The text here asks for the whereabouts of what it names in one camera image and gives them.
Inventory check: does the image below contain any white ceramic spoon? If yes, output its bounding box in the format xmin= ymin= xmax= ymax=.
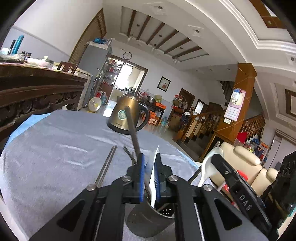
xmin=145 ymin=146 xmax=159 ymax=208
xmin=197 ymin=147 xmax=223 ymax=187

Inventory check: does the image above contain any dark metal utensil holder cup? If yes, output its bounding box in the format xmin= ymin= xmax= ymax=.
xmin=126 ymin=194 xmax=175 ymax=237

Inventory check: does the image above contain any gold electric kettle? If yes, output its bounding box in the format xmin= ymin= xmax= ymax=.
xmin=107 ymin=92 xmax=150 ymax=135

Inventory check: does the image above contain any dark wooden side table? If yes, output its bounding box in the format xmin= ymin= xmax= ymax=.
xmin=141 ymin=100 xmax=166 ymax=126

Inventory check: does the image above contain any red plastic child chair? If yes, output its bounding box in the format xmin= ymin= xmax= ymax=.
xmin=222 ymin=170 xmax=248 ymax=205

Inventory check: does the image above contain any wooden stair railing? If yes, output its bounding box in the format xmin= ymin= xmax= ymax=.
xmin=173 ymin=109 xmax=225 ymax=143

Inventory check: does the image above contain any cream leather sofa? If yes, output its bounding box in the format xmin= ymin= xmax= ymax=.
xmin=220 ymin=142 xmax=278 ymax=196

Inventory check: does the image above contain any small white floor fan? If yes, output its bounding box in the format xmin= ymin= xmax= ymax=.
xmin=88 ymin=97 xmax=101 ymax=113

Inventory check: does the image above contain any grey table cloth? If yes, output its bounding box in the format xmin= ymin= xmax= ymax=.
xmin=0 ymin=109 xmax=204 ymax=241

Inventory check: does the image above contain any white chest freezer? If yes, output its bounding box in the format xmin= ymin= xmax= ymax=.
xmin=52 ymin=62 xmax=92 ymax=110

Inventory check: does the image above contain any grey refrigerator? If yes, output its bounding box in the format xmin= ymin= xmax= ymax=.
xmin=78 ymin=41 xmax=112 ymax=108

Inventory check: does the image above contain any carved dark wooden sideboard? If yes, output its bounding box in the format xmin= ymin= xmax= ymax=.
xmin=1 ymin=63 xmax=85 ymax=140

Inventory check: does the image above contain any teal thermos bottle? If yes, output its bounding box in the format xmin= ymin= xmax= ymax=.
xmin=11 ymin=35 xmax=24 ymax=54

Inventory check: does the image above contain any framed wall picture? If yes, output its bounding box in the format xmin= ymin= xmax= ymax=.
xmin=157 ymin=77 xmax=171 ymax=92

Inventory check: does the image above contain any wall calendar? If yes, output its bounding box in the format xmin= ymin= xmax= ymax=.
xmin=224 ymin=88 xmax=246 ymax=123

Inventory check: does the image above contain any round wall clock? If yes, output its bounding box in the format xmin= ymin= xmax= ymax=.
xmin=122 ymin=51 xmax=132 ymax=60

